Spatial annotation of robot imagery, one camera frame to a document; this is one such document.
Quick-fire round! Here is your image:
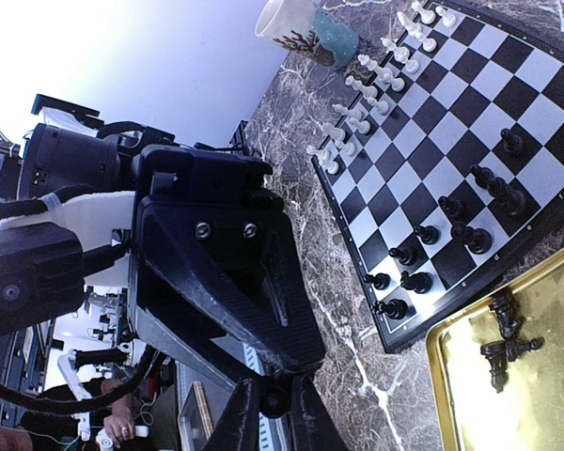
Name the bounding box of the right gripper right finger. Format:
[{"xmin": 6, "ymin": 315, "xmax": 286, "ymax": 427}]
[{"xmin": 290, "ymin": 375, "xmax": 348, "ymax": 451}]

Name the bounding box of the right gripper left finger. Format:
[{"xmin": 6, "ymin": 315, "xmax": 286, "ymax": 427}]
[{"xmin": 202, "ymin": 379, "xmax": 259, "ymax": 451}]

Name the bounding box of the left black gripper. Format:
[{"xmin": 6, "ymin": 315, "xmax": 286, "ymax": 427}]
[{"xmin": 131, "ymin": 145, "xmax": 325, "ymax": 376}]

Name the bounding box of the black pawn corner square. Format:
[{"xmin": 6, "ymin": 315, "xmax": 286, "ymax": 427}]
[{"xmin": 362, "ymin": 272, "xmax": 391, "ymax": 290}]

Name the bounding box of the gold metal tray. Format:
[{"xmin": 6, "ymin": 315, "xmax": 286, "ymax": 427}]
[{"xmin": 425, "ymin": 248, "xmax": 564, "ymax": 450}]

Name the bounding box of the black white chess board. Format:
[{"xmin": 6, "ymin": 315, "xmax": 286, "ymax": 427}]
[{"xmin": 312, "ymin": 1, "xmax": 564, "ymax": 353}]

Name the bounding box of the black chess piece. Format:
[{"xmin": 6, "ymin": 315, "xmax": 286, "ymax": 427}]
[{"xmin": 469, "ymin": 164, "xmax": 526, "ymax": 216}]

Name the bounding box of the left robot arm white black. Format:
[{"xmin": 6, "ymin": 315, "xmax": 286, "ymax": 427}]
[{"xmin": 0, "ymin": 147, "xmax": 325, "ymax": 418}]

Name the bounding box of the black bishop piece lying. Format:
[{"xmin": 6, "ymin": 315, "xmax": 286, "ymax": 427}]
[{"xmin": 480, "ymin": 341, "xmax": 509, "ymax": 394}]

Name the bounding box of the black pawn lying in tray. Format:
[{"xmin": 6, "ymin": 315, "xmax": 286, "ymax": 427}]
[{"xmin": 505, "ymin": 337, "xmax": 544, "ymax": 362}]

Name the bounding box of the black knight lying in tray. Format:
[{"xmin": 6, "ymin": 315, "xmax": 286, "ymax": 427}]
[{"xmin": 489, "ymin": 294, "xmax": 525, "ymax": 340}]

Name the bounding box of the tall cactus print mug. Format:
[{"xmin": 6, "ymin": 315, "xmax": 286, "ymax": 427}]
[{"xmin": 255, "ymin": 0, "xmax": 359, "ymax": 70}]

